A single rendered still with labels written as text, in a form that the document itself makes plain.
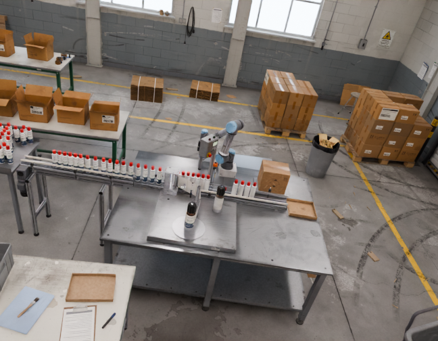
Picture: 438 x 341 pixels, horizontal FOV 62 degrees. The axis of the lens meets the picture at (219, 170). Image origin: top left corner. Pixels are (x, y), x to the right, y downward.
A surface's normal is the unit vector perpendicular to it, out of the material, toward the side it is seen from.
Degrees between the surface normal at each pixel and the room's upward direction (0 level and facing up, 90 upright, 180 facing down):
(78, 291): 0
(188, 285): 1
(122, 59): 90
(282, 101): 91
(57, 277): 0
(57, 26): 90
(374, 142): 93
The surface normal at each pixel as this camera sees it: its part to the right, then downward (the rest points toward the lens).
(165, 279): 0.16, -0.82
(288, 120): 0.04, 0.52
